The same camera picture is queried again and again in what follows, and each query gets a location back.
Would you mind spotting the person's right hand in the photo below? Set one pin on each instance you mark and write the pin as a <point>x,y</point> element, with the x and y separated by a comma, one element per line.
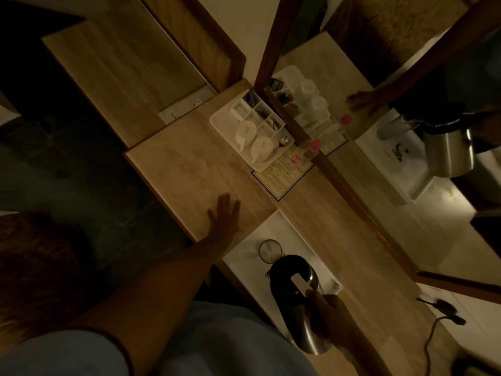
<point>332,317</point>

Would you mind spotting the wooden framed wall panel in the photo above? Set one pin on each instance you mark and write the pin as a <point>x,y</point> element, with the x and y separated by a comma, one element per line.
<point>203,39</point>

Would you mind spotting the black power plug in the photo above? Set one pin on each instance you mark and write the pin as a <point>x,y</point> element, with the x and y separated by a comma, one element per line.
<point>444,308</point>

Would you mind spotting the laminated information card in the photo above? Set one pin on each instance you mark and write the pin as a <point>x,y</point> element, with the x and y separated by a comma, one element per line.
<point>280,180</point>

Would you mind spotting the white kettle tray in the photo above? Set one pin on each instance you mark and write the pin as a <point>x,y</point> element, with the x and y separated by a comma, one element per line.
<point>246,266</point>

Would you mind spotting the person's right fingers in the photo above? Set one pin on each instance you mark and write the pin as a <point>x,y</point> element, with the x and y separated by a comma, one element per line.
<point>314,305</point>

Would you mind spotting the white compartment organiser tray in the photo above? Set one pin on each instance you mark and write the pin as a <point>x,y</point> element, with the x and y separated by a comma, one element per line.
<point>231,121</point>

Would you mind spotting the brown sachets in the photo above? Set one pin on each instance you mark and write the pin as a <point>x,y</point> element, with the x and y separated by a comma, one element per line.
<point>271,123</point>

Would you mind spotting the clear water bottle red cap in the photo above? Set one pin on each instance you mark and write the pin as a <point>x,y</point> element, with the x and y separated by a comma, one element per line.
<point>307,151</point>

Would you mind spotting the person's left hand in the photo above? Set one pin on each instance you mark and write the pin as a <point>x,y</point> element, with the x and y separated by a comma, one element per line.
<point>224,225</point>

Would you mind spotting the white ceramic cup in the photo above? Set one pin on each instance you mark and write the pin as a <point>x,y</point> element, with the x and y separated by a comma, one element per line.
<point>261,147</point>
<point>245,133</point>

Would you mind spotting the blue sachets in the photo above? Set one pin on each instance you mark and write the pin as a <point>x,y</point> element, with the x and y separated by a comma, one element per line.
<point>250,98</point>

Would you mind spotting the person's right forearm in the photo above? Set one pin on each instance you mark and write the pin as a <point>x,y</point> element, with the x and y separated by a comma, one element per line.
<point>368,360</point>

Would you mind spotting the person's left forearm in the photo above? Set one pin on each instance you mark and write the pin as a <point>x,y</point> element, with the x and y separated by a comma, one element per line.
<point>156,293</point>

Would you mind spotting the white wall power socket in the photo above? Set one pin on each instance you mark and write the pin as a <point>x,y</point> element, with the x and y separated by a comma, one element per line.
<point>184,107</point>

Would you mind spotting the grey blue shirt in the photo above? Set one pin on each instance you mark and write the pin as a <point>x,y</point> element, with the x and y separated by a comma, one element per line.
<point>219,344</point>

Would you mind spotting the person's left fingers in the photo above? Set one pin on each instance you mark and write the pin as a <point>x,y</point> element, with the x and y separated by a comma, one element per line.
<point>226,207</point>

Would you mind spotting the wooden framed mirror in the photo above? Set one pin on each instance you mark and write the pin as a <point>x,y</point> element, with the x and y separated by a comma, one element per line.
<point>391,172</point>

